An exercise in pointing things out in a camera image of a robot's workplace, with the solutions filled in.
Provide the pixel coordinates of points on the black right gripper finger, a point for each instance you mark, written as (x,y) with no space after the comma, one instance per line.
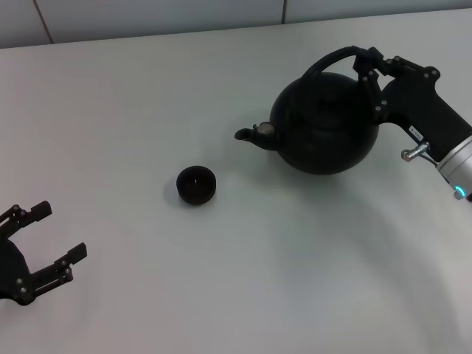
(374,90)
(391,66)

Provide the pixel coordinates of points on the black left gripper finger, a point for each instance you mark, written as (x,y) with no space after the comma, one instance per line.
(38,211)
(77,252)

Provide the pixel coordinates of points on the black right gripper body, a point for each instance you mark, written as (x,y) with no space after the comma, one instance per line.
(420,107)

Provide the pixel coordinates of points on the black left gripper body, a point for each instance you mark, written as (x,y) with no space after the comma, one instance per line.
(13,273)

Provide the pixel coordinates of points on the black round teapot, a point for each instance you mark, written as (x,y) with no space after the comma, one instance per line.
(324,140)

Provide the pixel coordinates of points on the small black teacup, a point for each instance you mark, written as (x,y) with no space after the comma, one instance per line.
(195,184)

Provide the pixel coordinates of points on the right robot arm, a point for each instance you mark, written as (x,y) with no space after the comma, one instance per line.
(459,162)

